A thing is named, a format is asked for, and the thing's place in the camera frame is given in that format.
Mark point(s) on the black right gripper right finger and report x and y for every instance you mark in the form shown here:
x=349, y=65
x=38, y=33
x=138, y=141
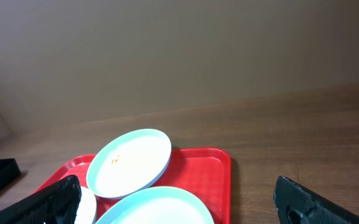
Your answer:
x=296, y=204

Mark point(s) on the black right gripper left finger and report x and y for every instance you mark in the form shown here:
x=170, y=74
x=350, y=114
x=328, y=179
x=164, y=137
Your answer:
x=56, y=204

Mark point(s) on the red plastic tray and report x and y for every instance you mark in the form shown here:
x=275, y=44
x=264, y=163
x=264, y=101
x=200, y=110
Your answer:
x=203, y=171

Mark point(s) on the left light blue plate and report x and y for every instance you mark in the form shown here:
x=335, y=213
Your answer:
x=86, y=212

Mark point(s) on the light blue plate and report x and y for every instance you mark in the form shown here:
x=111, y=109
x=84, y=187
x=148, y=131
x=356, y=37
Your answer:
x=129, y=163
x=86, y=212
x=158, y=205

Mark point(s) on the top light blue plate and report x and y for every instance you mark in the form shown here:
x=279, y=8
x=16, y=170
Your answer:
x=129, y=163

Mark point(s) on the right light blue plate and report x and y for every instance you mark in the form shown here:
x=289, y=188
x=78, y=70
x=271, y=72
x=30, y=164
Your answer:
x=158, y=205

